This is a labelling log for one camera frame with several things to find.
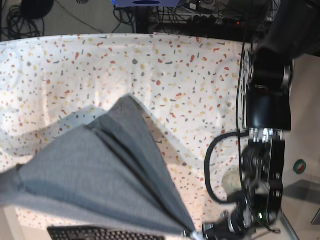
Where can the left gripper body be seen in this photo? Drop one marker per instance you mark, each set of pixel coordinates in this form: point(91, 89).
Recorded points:
point(240, 224)

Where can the grey t-shirt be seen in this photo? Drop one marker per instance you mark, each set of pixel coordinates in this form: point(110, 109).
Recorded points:
point(108, 173)

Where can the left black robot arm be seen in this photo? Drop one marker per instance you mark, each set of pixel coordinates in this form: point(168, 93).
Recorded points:
point(264, 84)

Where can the clear glass bottle orange cap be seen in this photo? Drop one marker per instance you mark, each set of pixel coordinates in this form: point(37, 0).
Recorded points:
point(232, 185)

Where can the green tape roll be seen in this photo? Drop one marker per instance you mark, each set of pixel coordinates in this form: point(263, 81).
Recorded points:
point(299, 166)

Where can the terrazzo pattern tablecloth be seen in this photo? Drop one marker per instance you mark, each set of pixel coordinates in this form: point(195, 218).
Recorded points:
point(186, 86)

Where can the black power strip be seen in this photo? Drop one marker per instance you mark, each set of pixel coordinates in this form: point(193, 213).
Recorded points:
point(211, 19)

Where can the black keyboard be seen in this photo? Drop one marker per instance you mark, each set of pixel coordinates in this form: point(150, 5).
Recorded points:
point(96, 233)

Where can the blue box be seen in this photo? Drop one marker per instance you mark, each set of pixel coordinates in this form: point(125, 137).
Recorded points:
point(145, 3)

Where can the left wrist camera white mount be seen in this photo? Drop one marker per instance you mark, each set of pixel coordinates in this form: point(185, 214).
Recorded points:
point(194, 235)

